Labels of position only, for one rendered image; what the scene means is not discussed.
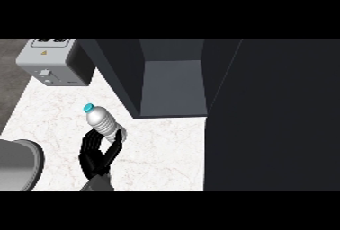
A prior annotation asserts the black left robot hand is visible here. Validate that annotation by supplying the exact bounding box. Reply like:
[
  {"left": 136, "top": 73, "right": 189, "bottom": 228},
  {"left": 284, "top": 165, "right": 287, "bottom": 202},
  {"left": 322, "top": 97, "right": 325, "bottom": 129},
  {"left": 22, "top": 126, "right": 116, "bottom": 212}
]
[{"left": 79, "top": 128, "right": 124, "bottom": 181}]

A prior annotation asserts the clear water bottle blue cap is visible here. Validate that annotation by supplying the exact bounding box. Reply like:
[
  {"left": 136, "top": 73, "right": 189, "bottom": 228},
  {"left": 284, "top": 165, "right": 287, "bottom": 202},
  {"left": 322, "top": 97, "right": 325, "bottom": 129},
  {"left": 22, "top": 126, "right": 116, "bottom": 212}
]
[{"left": 83, "top": 102, "right": 127, "bottom": 146}]

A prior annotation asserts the dark grey open cabinet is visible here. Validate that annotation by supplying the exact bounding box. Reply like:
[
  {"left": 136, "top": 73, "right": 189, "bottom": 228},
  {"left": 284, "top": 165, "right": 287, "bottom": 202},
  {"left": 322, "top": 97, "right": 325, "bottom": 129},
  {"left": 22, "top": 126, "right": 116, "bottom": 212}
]
[{"left": 77, "top": 38, "right": 244, "bottom": 119}]

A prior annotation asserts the dark grey cabinet door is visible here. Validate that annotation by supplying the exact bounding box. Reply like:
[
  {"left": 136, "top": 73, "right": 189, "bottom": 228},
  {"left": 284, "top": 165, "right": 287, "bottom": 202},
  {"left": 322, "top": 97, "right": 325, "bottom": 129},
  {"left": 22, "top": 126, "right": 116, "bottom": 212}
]
[{"left": 203, "top": 38, "right": 340, "bottom": 192}]

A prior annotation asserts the grey toaster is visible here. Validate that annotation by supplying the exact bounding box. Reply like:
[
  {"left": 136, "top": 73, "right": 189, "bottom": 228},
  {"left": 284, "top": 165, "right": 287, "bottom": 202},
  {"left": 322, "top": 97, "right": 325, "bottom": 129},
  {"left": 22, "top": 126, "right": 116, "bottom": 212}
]
[{"left": 15, "top": 38, "right": 98, "bottom": 87}]

